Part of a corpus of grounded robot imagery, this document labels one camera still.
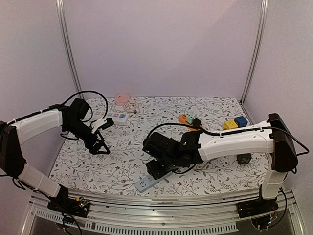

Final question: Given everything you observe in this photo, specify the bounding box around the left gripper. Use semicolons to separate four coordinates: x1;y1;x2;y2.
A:
64;119;110;154

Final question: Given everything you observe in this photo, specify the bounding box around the blue-grey power strip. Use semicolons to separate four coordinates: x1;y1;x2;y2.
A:
135;173;171;193

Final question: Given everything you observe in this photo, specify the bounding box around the orange power strip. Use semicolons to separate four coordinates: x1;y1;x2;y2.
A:
178;114;201;131

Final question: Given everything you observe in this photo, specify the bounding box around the pink round power strip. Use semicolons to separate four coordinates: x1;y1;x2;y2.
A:
114;94;131;106

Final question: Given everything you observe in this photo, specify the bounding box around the mint green adapter plug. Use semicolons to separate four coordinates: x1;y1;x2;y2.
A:
185;114;195;124

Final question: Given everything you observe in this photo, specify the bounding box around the black charger plug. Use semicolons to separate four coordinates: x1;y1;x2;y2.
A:
192;118;201;128

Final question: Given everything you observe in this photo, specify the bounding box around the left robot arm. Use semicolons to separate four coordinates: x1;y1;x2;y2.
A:
0;94;113;212

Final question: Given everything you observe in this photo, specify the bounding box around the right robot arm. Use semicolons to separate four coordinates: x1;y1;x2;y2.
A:
142;113;310;213

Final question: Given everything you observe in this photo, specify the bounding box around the floral table mat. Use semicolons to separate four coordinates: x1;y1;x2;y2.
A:
49;97;268;197

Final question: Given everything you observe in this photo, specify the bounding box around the yellow cube socket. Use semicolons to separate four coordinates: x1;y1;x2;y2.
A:
223;120;239;130

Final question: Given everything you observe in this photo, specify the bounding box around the dark green cube socket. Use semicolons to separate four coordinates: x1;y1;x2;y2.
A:
236;153;252;165

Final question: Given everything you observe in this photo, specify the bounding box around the blue cube socket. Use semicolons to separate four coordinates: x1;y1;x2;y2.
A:
234;116;248;128

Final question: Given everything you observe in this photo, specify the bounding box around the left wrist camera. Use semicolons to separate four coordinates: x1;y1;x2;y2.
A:
90;118;114;134

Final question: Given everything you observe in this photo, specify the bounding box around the white multi-switch power strip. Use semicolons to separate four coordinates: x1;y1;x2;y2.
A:
91;111;130;126

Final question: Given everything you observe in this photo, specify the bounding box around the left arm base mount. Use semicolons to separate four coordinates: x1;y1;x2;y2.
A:
47;194;90;218

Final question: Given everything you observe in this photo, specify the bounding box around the aluminium front rail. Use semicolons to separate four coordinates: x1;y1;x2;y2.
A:
21;188;306;235

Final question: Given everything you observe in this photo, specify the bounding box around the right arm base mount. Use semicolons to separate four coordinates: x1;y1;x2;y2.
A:
236;197;278;218

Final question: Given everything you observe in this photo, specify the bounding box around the left aluminium post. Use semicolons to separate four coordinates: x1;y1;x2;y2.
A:
55;0;82;92

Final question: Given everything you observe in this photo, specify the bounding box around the aluminium post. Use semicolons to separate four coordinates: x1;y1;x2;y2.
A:
240;0;269;106
55;0;82;92

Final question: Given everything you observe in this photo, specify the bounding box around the right aluminium post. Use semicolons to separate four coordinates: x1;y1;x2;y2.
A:
240;0;269;106

